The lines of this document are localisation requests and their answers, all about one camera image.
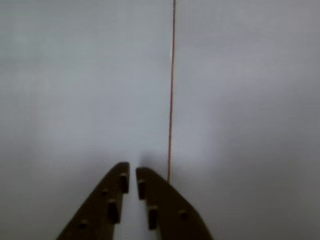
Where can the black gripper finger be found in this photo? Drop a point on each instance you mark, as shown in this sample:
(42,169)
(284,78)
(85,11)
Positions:
(172,215)
(97,215)

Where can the gray table mat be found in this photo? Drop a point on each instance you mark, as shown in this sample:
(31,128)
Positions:
(250,100)
(75,87)

